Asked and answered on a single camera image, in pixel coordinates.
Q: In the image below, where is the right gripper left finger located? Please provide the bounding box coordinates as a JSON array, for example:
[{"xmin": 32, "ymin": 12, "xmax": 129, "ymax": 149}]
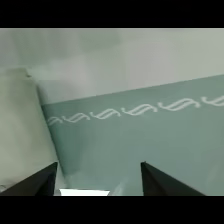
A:
[{"xmin": 0, "ymin": 161, "xmax": 59, "ymax": 197}]

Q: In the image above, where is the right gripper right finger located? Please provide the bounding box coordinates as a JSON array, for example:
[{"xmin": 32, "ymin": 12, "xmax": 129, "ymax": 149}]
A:
[{"xmin": 140, "ymin": 161, "xmax": 206, "ymax": 197}]

